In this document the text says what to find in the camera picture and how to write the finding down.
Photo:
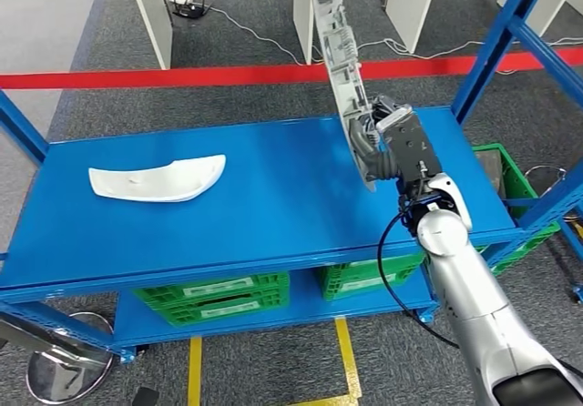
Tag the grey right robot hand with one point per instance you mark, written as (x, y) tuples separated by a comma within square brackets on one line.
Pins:
[(362, 147)]

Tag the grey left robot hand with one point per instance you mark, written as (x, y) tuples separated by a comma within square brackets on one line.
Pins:
[(146, 397)]

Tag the silver wheel hubcap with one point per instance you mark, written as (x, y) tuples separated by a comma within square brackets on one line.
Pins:
[(346, 89)]

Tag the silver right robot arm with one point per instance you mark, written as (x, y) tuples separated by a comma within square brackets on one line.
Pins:
[(473, 307)]

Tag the grey flat part in crate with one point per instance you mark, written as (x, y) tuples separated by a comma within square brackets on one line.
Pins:
[(489, 171)]

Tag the white curved plastic part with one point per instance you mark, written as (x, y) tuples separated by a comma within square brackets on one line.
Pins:
[(159, 183)]

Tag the green plastic crate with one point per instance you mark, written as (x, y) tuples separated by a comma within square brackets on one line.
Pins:
[(512, 177), (332, 292), (159, 295), (410, 267), (182, 317)]

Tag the yellow floor tape square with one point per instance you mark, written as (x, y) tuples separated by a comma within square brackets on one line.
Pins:
[(348, 355)]

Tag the chrome stanchion base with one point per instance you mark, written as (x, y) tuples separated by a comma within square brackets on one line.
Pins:
[(547, 171)]

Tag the red barrier belt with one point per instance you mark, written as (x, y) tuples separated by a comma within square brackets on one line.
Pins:
[(182, 79)]

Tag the white power strip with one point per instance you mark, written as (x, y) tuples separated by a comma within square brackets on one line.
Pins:
[(183, 0)]

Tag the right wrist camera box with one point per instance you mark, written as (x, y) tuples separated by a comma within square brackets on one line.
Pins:
[(412, 150)]

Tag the white desk with metal rail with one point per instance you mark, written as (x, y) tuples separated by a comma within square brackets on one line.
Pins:
[(412, 5), (150, 17)]

